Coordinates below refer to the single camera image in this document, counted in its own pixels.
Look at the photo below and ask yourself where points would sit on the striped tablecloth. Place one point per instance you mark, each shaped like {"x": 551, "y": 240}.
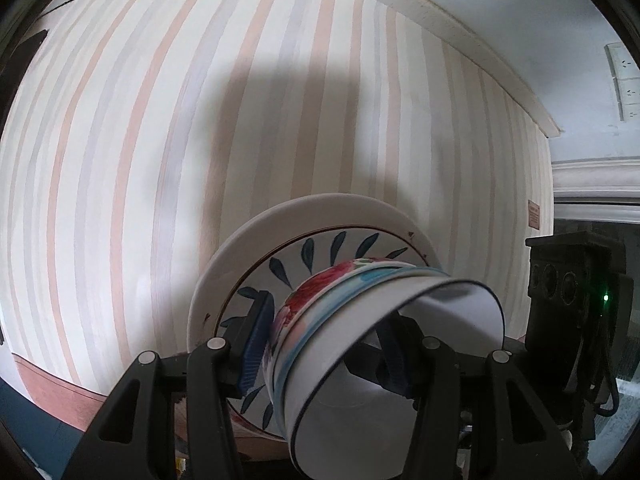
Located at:
{"x": 150, "y": 160}

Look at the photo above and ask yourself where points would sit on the white floral ceramic bowl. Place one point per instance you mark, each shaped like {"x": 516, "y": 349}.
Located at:
{"x": 450, "y": 310}

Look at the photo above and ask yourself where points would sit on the rose print bowl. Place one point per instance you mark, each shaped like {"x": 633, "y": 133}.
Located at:
{"x": 300, "y": 300}

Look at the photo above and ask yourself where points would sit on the white bowl blue print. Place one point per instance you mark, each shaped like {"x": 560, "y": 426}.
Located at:
{"x": 299, "y": 357}

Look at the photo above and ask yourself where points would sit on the white wall socket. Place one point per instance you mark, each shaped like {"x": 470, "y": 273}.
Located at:
{"x": 617, "y": 60}
{"x": 627, "y": 90}
{"x": 631, "y": 111}

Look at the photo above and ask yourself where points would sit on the blue cabinet door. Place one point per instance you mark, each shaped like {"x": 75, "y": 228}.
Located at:
{"x": 30, "y": 425}

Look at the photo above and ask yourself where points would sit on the brown tablecloth label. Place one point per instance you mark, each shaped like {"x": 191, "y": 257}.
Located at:
{"x": 534, "y": 214}

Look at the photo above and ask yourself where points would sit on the blue leaf pattern plate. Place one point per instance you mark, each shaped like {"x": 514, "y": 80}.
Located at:
{"x": 320, "y": 247}

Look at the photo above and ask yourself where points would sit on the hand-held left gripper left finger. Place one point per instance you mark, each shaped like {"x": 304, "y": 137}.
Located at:
{"x": 257, "y": 340}

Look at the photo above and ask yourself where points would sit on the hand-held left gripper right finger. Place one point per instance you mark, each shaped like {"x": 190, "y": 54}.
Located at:
{"x": 400, "y": 375}

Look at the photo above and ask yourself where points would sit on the large white floral plate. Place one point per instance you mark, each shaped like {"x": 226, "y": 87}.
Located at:
{"x": 300, "y": 215}

